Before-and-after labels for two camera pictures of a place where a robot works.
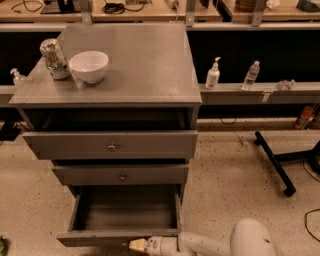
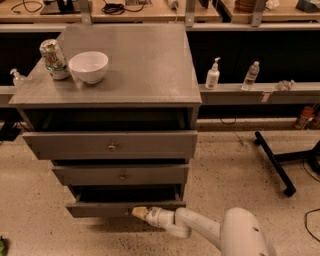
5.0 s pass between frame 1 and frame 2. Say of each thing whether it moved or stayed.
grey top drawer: stayed
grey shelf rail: stayed
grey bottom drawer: moved
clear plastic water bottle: stayed
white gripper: moved
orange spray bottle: stayed
